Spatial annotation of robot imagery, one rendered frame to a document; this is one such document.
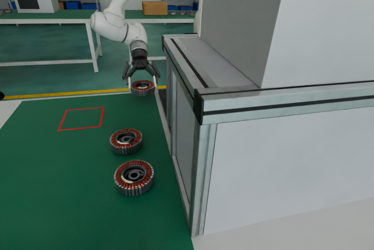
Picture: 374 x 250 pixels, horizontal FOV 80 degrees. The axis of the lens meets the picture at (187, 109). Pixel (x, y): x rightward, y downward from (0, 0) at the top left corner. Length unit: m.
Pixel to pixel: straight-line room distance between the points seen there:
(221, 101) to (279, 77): 0.12
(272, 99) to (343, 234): 0.44
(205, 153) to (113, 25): 0.91
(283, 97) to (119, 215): 0.48
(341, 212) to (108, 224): 0.61
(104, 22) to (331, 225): 1.14
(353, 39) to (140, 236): 0.59
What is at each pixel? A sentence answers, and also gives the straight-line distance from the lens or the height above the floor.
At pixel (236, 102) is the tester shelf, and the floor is 1.11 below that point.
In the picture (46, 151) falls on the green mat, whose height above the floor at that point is 0.75.
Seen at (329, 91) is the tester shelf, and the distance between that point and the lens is 0.47.
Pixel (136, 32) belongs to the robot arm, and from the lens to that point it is 1.24.
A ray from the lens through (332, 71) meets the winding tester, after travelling 0.48.
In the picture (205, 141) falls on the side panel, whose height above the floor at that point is 1.03.
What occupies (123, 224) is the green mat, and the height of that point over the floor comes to 0.75.
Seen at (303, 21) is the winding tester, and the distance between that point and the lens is 0.40.
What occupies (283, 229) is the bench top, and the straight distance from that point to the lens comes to 0.67.
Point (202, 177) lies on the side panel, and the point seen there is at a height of 0.94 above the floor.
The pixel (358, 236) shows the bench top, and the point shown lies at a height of 0.75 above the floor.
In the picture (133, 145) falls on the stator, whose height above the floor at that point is 0.78.
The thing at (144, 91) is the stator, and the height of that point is 0.82.
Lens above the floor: 1.28
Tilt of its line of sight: 31 degrees down
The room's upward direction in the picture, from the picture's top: 2 degrees clockwise
